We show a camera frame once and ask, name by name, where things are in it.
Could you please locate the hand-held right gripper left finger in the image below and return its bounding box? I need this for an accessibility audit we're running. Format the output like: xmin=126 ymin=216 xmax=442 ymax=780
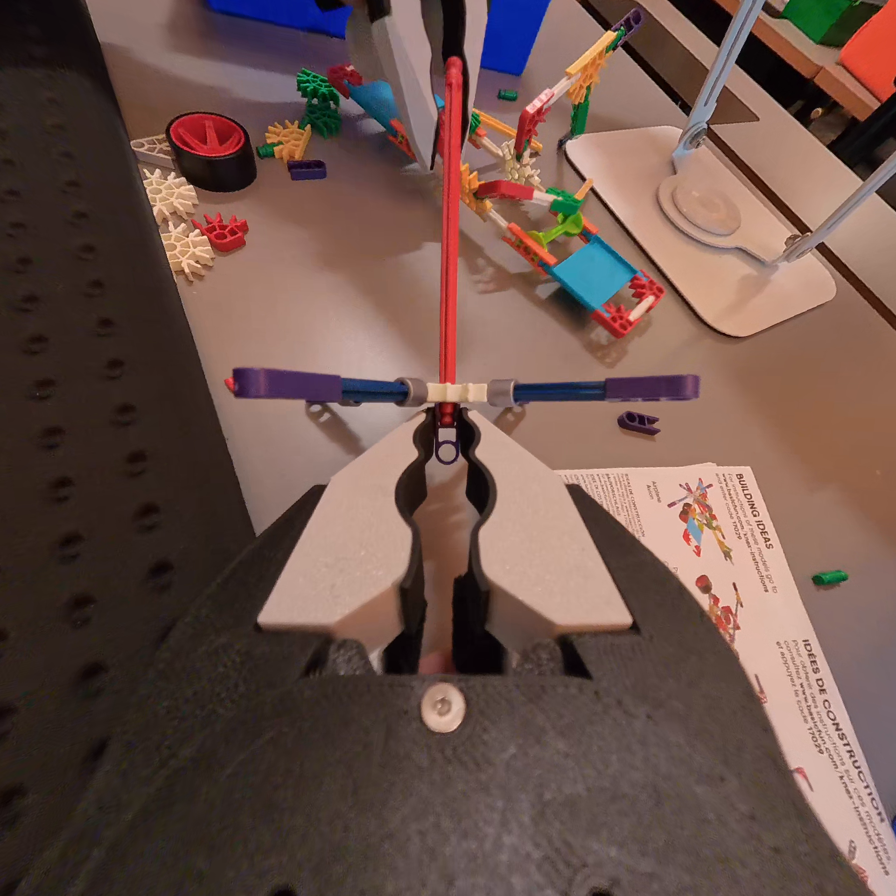
xmin=256 ymin=408 xmax=438 ymax=659

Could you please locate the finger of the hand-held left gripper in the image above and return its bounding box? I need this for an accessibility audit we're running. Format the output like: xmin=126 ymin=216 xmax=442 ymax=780
xmin=346 ymin=0 xmax=441 ymax=172
xmin=440 ymin=0 xmax=491 ymax=123

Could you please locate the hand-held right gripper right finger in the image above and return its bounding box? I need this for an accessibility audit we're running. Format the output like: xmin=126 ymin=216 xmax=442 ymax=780
xmin=454 ymin=408 xmax=636 ymax=653

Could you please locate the blue panel toy seat assembly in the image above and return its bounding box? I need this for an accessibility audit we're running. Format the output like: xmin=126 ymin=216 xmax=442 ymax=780
xmin=328 ymin=64 xmax=445 ymax=165

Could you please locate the blue plastic bin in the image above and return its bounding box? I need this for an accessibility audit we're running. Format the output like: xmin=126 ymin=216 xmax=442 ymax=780
xmin=206 ymin=0 xmax=550 ymax=77

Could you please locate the long red toy rod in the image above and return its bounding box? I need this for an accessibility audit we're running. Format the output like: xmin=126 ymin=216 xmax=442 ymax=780
xmin=437 ymin=56 xmax=466 ymax=424

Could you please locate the colourful toy wheel model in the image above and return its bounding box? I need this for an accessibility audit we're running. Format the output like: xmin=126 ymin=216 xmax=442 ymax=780
xmin=458 ymin=7 xmax=667 ymax=340

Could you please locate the yellow toy connector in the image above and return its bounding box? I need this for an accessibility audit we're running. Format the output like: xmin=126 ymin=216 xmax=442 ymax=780
xmin=255 ymin=120 xmax=312 ymax=163

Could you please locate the white document stand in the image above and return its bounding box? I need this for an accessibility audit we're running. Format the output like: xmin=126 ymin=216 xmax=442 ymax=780
xmin=566 ymin=0 xmax=896 ymax=338

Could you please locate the red wheel black tyre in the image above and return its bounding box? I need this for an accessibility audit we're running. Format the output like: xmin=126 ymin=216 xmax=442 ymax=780
xmin=165 ymin=112 xmax=258 ymax=193

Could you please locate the white building ideas booklet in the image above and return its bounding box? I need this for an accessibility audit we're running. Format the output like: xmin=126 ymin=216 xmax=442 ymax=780
xmin=556 ymin=462 xmax=896 ymax=883

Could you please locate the red toy connector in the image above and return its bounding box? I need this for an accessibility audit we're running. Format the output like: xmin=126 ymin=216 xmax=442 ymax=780
xmin=191 ymin=212 xmax=250 ymax=253

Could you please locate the white snowflake toy connector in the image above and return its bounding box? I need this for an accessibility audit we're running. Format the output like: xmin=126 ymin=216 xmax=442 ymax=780
xmin=160 ymin=223 xmax=217 ymax=282
xmin=142 ymin=168 xmax=200 ymax=226

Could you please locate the green storage box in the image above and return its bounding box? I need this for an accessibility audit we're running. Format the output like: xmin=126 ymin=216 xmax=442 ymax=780
xmin=779 ymin=0 xmax=863 ymax=49

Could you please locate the orange storage box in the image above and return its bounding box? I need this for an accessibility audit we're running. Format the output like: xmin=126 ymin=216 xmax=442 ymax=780
xmin=839 ymin=0 xmax=896 ymax=106

